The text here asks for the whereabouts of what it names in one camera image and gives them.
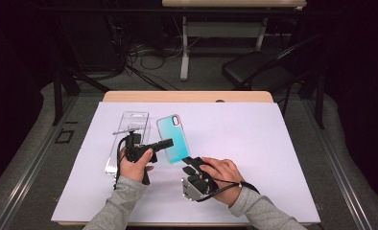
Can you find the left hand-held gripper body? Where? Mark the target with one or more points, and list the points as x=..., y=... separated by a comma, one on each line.
x=135, y=150

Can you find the black metal stand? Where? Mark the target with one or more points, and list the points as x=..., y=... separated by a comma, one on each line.
x=57, y=96

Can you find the white desk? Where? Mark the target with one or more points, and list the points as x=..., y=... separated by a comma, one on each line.
x=222, y=30

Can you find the black folding chair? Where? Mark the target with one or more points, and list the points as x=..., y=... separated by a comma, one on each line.
x=251, y=67

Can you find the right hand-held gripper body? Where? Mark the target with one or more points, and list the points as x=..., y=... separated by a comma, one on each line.
x=197, y=187

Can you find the person's left hand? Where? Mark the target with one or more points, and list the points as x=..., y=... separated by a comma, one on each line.
x=134, y=169

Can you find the blue and white phone case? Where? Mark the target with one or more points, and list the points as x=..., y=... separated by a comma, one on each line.
x=172, y=140

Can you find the white table cover sheet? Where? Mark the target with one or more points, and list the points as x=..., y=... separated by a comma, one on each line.
x=241, y=137

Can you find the black square floor plate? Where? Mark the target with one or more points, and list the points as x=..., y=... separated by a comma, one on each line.
x=64, y=130

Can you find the clear plastic bin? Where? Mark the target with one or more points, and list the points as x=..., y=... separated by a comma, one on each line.
x=138, y=119

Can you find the person's right hand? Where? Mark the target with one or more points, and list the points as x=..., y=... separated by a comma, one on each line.
x=224, y=179

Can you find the metal floor rail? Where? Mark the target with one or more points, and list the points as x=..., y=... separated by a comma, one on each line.
x=33, y=167
x=335, y=166

